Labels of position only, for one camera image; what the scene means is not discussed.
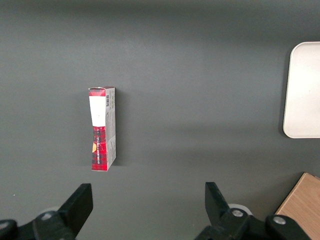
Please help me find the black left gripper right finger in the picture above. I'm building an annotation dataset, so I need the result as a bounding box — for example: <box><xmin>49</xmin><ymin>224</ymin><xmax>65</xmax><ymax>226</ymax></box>
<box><xmin>193</xmin><ymin>181</ymin><xmax>312</xmax><ymax>240</ymax></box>

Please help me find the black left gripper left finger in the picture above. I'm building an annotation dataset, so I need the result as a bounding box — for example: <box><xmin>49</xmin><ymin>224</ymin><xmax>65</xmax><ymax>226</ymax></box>
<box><xmin>0</xmin><ymin>183</ymin><xmax>94</xmax><ymax>240</ymax></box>

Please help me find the cream rectangular tray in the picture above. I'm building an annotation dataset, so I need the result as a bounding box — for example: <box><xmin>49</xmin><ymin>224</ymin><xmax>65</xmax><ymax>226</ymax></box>
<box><xmin>282</xmin><ymin>41</ymin><xmax>320</xmax><ymax>139</ymax></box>

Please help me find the red tartan cardboard box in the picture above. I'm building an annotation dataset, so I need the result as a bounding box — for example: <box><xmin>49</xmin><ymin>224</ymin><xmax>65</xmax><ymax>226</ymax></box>
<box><xmin>87</xmin><ymin>86</ymin><xmax>117</xmax><ymax>173</ymax></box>

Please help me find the wooden drawer cabinet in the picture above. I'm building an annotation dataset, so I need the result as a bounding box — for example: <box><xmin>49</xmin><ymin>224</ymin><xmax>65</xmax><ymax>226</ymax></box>
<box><xmin>274</xmin><ymin>172</ymin><xmax>320</xmax><ymax>240</ymax></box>

